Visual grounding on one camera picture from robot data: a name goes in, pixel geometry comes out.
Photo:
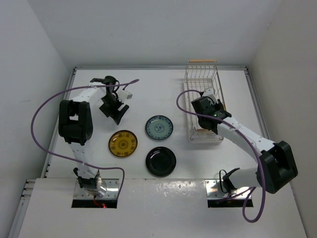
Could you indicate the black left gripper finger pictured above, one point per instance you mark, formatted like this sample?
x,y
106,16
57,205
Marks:
x,y
120,113
108,111

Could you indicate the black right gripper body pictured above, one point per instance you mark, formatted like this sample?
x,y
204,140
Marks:
x,y
217,106

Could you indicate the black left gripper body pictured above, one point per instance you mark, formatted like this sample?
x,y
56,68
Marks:
x,y
112,100

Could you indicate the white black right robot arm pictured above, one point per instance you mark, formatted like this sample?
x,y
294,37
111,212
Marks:
x,y
276,165

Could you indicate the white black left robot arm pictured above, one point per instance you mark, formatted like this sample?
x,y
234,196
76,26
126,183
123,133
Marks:
x,y
75,125

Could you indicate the blue white porcelain plate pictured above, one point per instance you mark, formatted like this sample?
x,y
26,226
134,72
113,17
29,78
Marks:
x,y
159,128

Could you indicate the black glossy plate centre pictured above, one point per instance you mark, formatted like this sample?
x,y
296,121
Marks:
x,y
160,162

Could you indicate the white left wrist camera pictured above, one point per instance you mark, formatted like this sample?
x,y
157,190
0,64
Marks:
x,y
124,95

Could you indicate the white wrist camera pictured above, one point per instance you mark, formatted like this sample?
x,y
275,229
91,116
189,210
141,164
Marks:
x,y
209,93
124,95

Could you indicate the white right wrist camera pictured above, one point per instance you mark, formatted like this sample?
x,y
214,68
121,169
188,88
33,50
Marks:
x,y
209,93

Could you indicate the wire dish rack wooden handles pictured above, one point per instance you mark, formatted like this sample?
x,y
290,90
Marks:
x,y
201,74

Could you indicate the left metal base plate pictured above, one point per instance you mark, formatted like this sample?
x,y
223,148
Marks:
x,y
108,190

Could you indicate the metal base plate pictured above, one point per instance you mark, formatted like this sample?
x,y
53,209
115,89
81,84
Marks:
x,y
214,192
108,190

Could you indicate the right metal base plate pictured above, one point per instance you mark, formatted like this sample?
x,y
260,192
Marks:
x,y
214,192

